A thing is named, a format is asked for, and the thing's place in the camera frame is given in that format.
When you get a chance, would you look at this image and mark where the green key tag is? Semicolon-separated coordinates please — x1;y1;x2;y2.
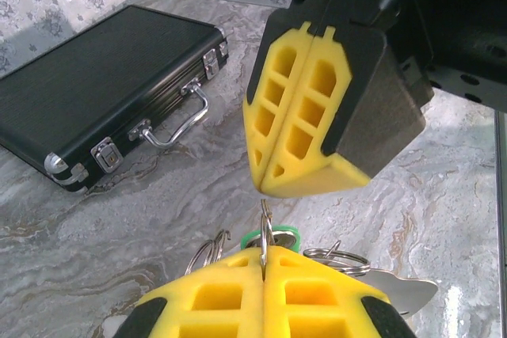
240;223;302;253

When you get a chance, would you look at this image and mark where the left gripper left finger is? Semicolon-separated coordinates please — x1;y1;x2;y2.
112;245;265;338

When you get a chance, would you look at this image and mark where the silver keyring plate with rings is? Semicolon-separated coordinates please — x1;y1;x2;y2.
184;199;439;315

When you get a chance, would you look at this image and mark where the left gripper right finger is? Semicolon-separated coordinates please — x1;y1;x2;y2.
263;244;417;338

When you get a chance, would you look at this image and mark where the black aluminium case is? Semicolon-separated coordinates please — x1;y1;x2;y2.
0;4;231;193

